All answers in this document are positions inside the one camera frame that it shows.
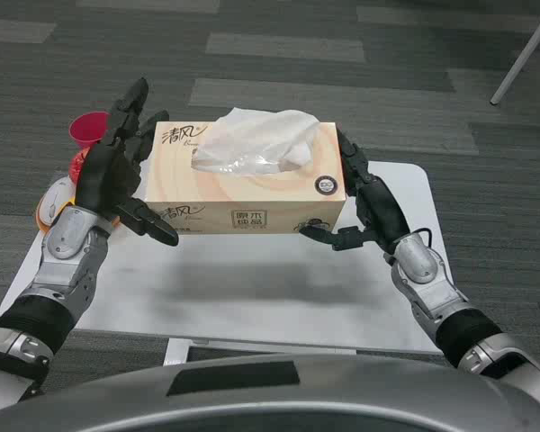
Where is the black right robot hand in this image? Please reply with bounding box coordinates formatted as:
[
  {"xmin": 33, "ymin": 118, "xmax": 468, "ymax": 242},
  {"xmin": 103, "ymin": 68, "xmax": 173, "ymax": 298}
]
[{"xmin": 298, "ymin": 125, "xmax": 418, "ymax": 257}]

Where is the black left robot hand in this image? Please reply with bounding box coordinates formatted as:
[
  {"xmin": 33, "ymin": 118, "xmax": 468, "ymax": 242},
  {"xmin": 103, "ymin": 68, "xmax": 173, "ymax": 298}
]
[{"xmin": 74, "ymin": 76, "xmax": 181, "ymax": 248}]

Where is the beige tissue box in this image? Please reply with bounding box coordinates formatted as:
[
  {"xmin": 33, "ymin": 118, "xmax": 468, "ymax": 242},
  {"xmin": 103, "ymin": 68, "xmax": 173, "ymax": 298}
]
[{"xmin": 143, "ymin": 106, "xmax": 348, "ymax": 236}]

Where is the red round fruit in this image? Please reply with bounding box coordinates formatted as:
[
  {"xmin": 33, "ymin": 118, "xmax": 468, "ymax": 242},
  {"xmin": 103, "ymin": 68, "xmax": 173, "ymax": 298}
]
[{"xmin": 67, "ymin": 150, "xmax": 89, "ymax": 184}]

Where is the pink plastic cup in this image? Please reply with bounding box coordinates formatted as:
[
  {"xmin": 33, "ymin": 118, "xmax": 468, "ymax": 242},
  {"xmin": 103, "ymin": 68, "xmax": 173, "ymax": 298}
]
[{"xmin": 68, "ymin": 111, "xmax": 112, "ymax": 152}]

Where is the orange plate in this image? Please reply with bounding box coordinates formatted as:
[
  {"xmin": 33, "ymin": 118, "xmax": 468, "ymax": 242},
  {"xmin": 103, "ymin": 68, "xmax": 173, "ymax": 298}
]
[{"xmin": 34, "ymin": 188, "xmax": 122, "ymax": 233}]

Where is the long slanted white furniture leg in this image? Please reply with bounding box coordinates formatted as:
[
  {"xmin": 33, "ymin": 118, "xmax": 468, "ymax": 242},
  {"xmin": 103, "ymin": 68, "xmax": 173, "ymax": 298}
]
[{"xmin": 490, "ymin": 0, "xmax": 540, "ymax": 107}]

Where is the silver robot chest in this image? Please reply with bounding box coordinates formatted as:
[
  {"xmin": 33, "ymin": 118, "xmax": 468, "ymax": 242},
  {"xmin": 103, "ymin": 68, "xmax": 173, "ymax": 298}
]
[{"xmin": 0, "ymin": 353, "xmax": 540, "ymax": 432}]

